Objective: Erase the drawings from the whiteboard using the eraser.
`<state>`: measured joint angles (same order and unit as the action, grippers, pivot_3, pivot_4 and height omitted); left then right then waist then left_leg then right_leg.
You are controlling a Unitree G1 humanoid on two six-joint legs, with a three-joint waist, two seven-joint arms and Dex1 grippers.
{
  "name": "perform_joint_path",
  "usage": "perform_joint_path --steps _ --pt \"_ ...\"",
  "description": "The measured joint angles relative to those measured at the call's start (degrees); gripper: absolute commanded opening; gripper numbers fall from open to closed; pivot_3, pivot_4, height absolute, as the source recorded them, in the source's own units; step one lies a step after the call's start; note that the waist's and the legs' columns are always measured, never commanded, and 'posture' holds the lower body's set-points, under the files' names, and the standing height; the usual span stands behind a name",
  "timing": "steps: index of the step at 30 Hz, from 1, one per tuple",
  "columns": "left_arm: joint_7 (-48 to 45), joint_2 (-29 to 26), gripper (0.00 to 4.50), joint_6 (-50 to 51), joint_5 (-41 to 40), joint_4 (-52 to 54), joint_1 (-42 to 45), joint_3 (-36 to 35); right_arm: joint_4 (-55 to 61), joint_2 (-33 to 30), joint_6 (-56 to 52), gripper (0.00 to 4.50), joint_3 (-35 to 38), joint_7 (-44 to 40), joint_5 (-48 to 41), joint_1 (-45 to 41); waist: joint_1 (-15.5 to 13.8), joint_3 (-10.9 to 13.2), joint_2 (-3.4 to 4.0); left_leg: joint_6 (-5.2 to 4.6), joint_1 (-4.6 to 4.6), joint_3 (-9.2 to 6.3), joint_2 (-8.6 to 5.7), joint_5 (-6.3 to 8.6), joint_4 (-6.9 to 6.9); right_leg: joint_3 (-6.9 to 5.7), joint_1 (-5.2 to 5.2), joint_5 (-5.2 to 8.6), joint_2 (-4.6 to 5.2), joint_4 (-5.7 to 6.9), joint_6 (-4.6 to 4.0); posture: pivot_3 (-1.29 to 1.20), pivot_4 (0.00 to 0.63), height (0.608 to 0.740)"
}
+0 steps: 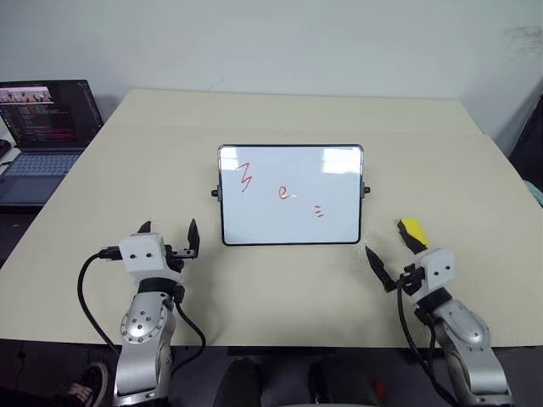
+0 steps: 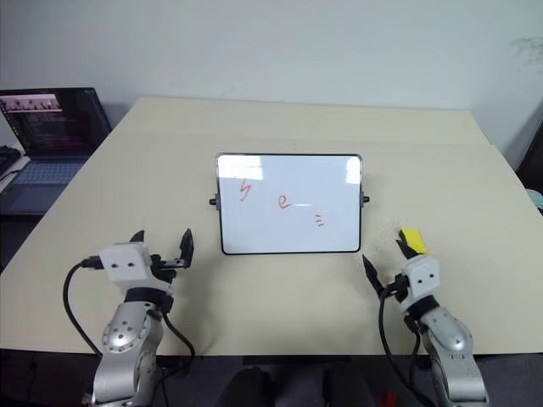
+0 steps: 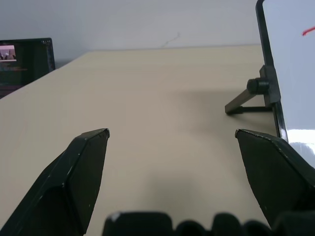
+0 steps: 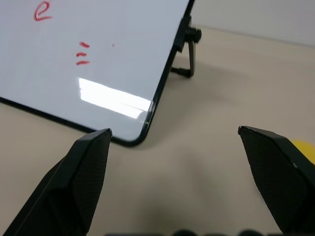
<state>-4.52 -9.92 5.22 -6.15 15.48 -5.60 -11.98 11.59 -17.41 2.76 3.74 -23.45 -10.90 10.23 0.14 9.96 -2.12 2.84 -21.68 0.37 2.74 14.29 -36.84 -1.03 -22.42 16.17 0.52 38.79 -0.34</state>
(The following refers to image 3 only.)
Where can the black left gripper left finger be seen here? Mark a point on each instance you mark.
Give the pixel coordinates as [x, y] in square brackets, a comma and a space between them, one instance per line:
[73, 177]

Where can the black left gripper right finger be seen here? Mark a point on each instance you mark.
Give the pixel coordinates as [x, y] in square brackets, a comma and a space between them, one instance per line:
[270, 172]

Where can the open grey laptop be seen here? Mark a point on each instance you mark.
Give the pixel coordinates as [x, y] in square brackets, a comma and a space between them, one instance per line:
[27, 64]

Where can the whiteboard with black frame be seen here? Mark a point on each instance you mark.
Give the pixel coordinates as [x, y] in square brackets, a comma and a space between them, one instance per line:
[290, 73]

